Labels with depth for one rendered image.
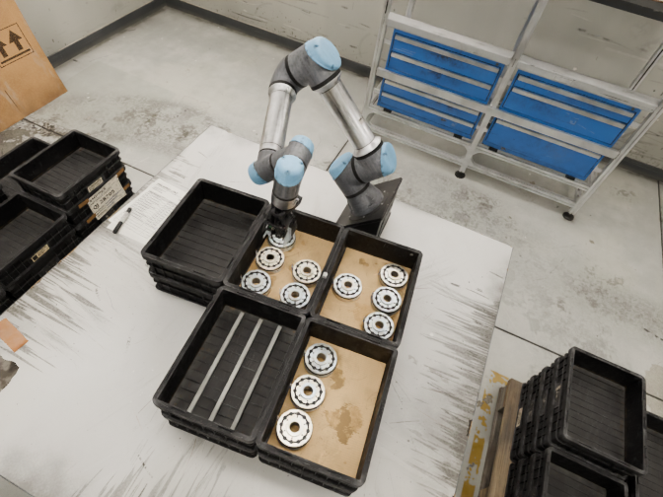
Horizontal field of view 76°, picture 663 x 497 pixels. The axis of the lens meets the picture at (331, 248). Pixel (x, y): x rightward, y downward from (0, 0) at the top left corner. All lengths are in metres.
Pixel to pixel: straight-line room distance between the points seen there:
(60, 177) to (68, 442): 1.41
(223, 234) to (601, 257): 2.59
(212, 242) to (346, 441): 0.84
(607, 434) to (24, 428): 2.04
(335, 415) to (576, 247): 2.41
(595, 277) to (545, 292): 0.42
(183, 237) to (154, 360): 0.45
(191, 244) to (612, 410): 1.80
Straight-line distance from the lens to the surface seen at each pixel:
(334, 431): 1.33
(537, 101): 3.03
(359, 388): 1.38
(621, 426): 2.15
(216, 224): 1.69
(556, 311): 2.94
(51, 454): 1.58
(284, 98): 1.47
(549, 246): 3.24
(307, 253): 1.59
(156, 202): 1.98
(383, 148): 1.56
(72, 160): 2.62
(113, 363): 1.61
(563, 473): 2.08
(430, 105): 3.15
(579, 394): 2.10
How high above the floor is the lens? 2.11
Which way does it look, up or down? 53 degrees down
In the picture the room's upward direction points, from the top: 11 degrees clockwise
